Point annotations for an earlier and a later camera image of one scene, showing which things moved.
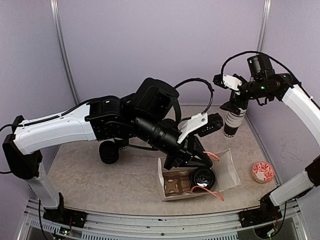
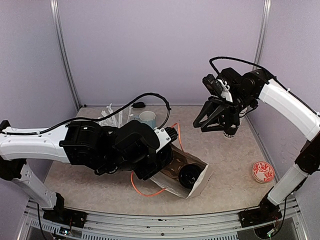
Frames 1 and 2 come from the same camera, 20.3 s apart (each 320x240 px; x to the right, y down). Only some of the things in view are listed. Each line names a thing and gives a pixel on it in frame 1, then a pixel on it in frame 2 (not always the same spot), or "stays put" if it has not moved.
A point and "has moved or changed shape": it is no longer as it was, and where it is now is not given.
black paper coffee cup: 199,190 -> 197,169
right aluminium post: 261,41 stays put
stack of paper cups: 232,122 stays put
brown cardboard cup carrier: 177,183 has moved or changed shape
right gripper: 235,98 -> 231,109
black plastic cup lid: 203,177 -> 188,173
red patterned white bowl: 263,172 stays put
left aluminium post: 56,18 stays put
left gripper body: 185,153 -> 147,173
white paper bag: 226,176 -> 186,192
